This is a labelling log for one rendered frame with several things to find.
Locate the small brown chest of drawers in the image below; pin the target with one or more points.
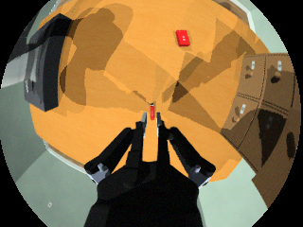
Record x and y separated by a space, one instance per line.
259 101

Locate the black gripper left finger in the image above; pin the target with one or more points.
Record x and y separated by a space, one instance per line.
104 164

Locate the dark brown drawer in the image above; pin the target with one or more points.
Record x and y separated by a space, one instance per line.
279 87
257 147
243 112
252 76
297 104
273 175

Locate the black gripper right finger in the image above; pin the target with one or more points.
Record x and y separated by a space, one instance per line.
198 169

